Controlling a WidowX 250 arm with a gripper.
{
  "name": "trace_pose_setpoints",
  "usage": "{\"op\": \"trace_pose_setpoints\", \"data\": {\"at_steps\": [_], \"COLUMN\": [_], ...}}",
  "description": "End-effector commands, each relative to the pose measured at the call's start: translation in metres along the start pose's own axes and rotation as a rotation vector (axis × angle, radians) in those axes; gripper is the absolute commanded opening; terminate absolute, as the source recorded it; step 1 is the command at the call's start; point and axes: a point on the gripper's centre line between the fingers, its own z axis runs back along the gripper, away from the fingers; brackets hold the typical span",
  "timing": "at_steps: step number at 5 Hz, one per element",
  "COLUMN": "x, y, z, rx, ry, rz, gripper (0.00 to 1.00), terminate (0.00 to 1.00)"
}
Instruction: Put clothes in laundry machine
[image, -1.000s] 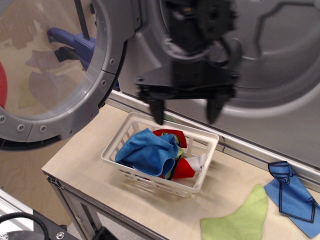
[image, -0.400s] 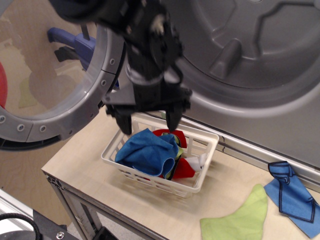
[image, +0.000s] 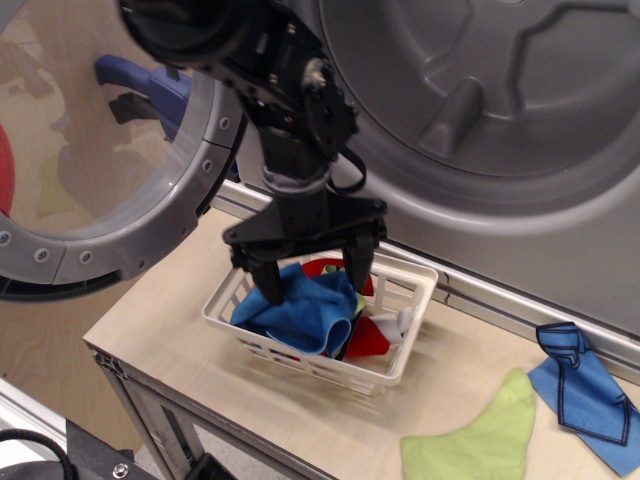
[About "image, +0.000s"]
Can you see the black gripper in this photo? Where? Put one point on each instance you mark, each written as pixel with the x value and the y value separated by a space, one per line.
pixel 294 226

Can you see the plain blue felt cloth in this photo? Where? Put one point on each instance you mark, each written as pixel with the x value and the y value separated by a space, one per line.
pixel 314 317

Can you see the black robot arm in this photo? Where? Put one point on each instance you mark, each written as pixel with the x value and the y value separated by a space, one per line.
pixel 285 84

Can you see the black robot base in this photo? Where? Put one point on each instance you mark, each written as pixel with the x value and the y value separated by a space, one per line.
pixel 86 457

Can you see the white plastic laundry basket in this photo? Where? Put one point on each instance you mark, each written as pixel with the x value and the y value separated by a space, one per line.
pixel 392 285

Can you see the grey toy washing machine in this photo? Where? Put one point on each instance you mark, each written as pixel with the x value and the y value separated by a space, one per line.
pixel 504 137

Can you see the round grey machine door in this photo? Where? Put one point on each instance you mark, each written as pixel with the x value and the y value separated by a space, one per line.
pixel 96 203

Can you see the red felt cloth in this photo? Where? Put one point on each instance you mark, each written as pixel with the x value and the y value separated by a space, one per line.
pixel 367 340

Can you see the white felt cloth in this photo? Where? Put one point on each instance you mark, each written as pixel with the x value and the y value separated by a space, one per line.
pixel 394 326

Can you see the blue bar clamp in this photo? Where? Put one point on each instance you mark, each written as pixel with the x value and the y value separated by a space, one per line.
pixel 161 94

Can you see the light green felt cloth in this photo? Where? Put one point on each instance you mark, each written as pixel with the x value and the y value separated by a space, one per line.
pixel 493 446

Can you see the blue stitched felt shirt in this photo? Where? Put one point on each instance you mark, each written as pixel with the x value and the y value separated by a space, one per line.
pixel 585 397

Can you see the red round object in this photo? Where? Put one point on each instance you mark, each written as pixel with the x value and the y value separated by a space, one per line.
pixel 7 173

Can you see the aluminium table frame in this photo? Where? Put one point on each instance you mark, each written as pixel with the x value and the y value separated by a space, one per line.
pixel 174 427

